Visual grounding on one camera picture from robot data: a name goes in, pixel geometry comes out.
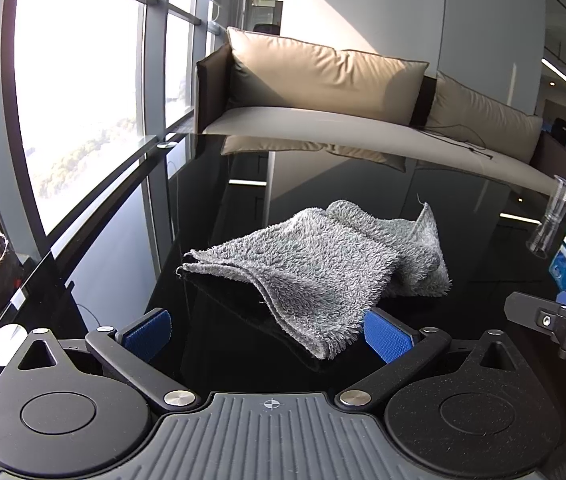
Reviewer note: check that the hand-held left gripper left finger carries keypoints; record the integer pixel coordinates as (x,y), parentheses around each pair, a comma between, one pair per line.
(147,334)

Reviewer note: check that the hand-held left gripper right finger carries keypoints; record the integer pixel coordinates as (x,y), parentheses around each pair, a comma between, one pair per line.
(388,341)

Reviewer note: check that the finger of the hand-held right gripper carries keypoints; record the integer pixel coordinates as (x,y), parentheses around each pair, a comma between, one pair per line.
(533,310)

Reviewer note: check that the grey fluffy towel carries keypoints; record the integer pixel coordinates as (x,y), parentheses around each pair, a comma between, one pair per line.
(323,270)

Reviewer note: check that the stack of clear plastic cups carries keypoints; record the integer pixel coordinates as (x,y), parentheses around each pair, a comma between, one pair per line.
(555,210)

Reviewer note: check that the black office chair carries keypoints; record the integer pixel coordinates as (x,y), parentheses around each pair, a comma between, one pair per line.
(559,132)

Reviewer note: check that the round metal table fitting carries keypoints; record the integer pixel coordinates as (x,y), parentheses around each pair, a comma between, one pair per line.
(165,144)

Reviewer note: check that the small beige sofa cushion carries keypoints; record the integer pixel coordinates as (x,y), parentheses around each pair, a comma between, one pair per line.
(483,120)

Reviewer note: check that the ceiling light strip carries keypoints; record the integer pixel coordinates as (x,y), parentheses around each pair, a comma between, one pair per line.
(563,74)

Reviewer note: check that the large beige sofa cushion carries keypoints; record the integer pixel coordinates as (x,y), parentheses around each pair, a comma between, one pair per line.
(323,77)

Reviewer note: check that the beige sofa with dark frame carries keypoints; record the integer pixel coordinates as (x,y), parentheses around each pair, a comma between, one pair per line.
(313,120)

